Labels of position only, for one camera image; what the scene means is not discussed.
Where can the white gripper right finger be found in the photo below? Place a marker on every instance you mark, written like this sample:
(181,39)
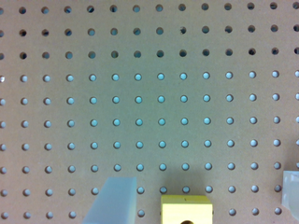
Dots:
(290,192)

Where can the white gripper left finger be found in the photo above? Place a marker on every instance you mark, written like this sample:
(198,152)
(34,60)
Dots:
(115,203)

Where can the yellow block with hole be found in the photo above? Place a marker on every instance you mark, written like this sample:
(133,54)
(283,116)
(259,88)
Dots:
(186,209)

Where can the brown pegboard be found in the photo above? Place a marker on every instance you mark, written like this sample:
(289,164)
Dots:
(196,97)

